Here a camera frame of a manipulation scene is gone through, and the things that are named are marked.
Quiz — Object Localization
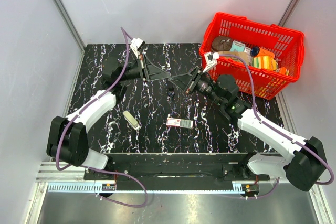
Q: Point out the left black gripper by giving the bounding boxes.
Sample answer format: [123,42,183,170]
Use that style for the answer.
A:
[118,54,171,83]

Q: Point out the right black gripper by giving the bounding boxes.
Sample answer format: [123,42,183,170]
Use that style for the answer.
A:
[168,66,224,106]

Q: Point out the beige white stapler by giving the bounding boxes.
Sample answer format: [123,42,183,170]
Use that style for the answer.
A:
[123,111,140,130]

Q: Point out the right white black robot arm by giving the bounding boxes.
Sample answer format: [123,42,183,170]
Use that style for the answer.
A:
[169,67,328,191]

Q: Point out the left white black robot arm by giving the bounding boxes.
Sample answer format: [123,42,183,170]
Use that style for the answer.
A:
[46,51,170,180]

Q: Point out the brown round item in basket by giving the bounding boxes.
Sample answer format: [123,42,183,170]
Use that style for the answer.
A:
[211,36,233,52]

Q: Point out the red white staple box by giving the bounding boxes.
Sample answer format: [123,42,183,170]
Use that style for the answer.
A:
[166,114,194,129]

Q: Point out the teal small box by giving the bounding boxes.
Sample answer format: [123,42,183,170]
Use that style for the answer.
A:
[230,40,246,52]

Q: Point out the brown cardboard box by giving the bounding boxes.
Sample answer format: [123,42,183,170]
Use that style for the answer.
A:
[219,51,253,66]

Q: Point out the orange bottle dark cap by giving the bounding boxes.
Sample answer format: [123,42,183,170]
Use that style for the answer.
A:
[250,46,275,59]

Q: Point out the green orange striped package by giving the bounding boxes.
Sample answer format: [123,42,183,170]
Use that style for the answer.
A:
[252,56,278,71]

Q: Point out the red plastic shopping basket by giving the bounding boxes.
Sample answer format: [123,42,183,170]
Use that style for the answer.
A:
[199,13,305,100]

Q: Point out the orange small package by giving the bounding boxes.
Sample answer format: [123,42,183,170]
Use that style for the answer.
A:
[274,67,289,76]

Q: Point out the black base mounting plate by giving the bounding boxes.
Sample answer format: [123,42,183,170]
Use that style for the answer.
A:
[83,153,270,183]

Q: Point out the white toothed strip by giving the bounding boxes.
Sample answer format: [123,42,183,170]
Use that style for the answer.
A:
[48,181,245,195]

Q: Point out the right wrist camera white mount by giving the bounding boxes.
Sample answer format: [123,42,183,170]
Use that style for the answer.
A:
[203,52,219,72]

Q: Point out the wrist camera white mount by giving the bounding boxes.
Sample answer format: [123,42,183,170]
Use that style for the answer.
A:
[130,38,145,59]
[203,52,219,72]

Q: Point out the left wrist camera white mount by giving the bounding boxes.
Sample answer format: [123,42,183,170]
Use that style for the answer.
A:
[130,38,145,59]

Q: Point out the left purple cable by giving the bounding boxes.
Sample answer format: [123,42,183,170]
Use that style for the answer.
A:
[55,26,149,207]

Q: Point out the purple cable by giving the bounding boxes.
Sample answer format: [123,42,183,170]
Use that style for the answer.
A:
[215,52,335,200]
[55,26,149,207]

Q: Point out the aluminium frame rail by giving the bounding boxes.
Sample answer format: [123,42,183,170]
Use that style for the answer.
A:
[36,162,321,183]

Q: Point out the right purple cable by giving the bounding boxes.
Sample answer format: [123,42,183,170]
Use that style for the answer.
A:
[215,52,335,200]

